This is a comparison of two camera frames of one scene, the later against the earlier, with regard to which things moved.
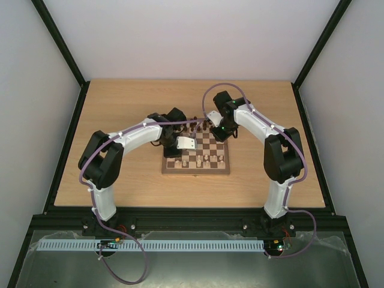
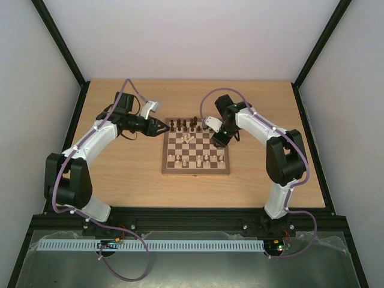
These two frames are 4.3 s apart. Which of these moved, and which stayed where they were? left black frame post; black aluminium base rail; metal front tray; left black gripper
Moved: left black gripper
Stayed: black aluminium base rail; metal front tray; left black frame post
